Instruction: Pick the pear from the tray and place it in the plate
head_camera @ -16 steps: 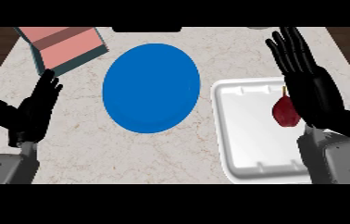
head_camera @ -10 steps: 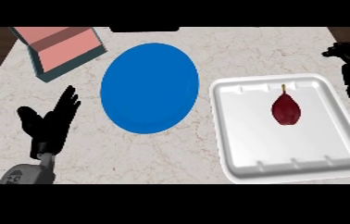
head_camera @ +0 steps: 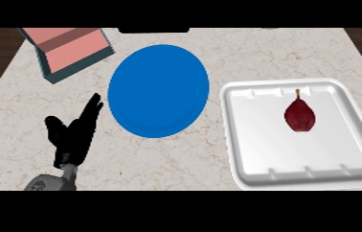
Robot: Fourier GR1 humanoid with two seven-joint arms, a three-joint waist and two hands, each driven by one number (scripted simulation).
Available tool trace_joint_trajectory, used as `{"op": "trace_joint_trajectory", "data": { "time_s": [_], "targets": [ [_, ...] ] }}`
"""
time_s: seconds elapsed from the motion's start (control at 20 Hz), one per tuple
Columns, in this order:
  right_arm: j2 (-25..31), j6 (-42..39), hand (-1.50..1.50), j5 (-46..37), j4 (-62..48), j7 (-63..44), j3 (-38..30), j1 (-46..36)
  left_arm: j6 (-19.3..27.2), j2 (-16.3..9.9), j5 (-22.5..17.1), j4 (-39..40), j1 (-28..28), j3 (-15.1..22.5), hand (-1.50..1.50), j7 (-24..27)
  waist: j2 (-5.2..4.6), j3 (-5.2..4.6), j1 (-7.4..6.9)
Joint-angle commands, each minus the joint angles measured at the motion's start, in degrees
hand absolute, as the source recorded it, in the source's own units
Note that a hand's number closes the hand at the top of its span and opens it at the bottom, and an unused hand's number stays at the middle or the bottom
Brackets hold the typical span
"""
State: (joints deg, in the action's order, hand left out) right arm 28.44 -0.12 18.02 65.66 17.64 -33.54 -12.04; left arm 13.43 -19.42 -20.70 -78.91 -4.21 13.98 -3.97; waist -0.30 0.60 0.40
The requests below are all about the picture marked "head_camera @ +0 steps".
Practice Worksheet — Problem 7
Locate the dark red pear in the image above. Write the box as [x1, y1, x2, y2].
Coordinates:
[282, 88, 317, 133]

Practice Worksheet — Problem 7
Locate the blue plate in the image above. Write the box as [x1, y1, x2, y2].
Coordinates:
[106, 43, 211, 139]

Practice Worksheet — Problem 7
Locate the pink and teal box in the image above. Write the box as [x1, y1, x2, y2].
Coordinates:
[16, 27, 115, 85]

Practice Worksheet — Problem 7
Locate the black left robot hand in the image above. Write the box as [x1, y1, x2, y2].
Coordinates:
[44, 92, 105, 170]

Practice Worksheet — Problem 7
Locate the white tray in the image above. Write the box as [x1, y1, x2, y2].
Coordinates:
[218, 77, 362, 192]

